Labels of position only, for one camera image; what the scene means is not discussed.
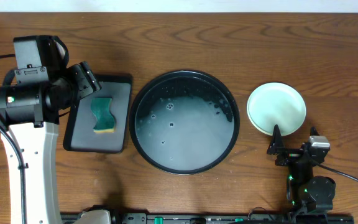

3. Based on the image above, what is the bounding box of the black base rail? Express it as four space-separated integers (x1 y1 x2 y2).
111 212 355 224

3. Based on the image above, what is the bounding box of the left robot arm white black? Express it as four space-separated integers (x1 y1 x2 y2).
0 62 101 223

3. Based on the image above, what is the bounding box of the black rectangular tray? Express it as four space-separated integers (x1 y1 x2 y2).
63 73 132 154

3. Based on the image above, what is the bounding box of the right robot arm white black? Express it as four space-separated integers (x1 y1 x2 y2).
267 124 336 223

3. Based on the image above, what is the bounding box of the black round tray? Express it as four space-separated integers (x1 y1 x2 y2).
129 70 240 175

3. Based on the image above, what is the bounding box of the light green plate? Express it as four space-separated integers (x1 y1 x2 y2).
246 82 306 136

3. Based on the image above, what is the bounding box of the green yellow sponge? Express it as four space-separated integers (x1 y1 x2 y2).
91 97 116 134

